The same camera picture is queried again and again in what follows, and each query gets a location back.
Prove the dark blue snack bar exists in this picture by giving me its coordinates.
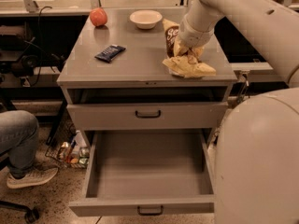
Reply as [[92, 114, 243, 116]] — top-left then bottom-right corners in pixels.
[[95, 45, 125, 63]]

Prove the wire basket with cans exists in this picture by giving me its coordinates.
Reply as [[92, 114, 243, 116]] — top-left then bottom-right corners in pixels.
[[45, 131, 91, 169]]

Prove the white bowl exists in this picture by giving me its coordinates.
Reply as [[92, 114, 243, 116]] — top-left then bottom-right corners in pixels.
[[129, 10, 163, 30]]

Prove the brown yellow chip bag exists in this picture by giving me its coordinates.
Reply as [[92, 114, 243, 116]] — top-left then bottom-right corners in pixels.
[[163, 19, 216, 78]]

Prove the open grey lower drawer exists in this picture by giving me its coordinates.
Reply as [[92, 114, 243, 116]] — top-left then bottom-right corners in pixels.
[[69, 130, 215, 217]]

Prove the black office chair base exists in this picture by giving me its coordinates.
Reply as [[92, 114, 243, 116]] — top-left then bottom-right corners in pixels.
[[0, 152, 40, 224]]

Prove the person's leg in jeans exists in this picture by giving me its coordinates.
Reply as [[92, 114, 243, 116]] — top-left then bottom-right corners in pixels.
[[0, 110, 39, 179]]

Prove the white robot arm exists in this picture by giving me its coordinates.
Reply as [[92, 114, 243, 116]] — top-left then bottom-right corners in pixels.
[[179, 0, 299, 224]]

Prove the closed grey middle drawer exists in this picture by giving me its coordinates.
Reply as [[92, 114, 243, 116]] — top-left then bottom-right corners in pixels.
[[67, 103, 228, 131]]

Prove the white grey sneaker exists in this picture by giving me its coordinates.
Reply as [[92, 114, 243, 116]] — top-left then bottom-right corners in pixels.
[[7, 168, 58, 189]]

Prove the grey drawer cabinet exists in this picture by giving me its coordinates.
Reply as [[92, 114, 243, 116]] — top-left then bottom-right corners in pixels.
[[56, 7, 238, 141]]

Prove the red apple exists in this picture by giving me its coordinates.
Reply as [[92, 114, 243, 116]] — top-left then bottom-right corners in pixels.
[[90, 7, 107, 27]]

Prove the black machinery on shelf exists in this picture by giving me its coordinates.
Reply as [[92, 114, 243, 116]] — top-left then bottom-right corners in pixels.
[[0, 22, 65, 87]]

